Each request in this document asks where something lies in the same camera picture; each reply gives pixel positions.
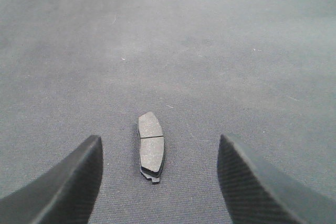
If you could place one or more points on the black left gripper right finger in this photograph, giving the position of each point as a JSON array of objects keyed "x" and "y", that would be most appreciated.
[{"x": 255, "y": 191}]

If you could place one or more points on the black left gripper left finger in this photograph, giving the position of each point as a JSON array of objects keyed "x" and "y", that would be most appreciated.
[{"x": 65, "y": 194}]

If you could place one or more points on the grey brake pad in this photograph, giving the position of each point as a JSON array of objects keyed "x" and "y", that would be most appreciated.
[{"x": 152, "y": 147}]

